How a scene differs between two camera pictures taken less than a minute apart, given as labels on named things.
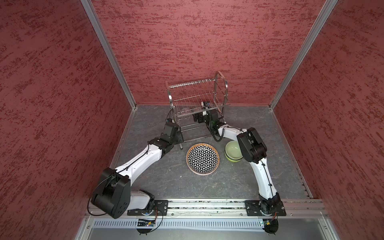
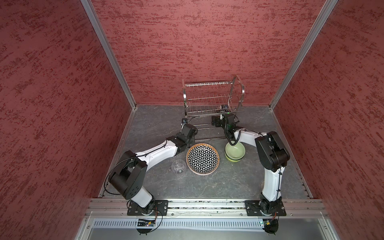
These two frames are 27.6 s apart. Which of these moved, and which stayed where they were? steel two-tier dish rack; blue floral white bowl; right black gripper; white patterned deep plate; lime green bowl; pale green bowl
Moved: right black gripper; steel two-tier dish rack
Stayed: blue floral white bowl; pale green bowl; white patterned deep plate; lime green bowl
